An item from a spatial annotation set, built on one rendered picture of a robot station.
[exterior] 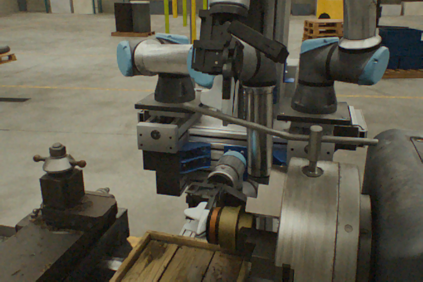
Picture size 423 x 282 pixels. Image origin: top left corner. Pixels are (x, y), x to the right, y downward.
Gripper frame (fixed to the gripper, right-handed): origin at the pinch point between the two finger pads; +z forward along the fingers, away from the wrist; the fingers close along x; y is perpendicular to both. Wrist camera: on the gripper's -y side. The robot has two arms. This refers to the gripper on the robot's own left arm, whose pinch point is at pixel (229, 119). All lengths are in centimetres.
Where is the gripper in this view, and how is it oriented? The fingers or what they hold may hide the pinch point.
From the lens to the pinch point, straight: 73.2
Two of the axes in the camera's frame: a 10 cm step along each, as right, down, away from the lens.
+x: -2.6, -0.1, -9.6
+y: -9.6, -0.9, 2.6
